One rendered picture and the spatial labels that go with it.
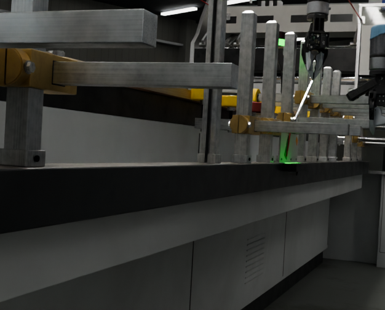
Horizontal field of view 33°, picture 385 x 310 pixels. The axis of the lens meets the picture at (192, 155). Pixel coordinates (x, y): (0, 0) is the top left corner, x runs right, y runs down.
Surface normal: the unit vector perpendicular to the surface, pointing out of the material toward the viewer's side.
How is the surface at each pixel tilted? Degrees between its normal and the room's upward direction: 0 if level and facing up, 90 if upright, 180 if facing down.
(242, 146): 90
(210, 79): 90
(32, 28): 90
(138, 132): 90
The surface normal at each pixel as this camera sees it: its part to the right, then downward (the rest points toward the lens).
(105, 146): 0.93, 0.06
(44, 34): -0.37, 0.00
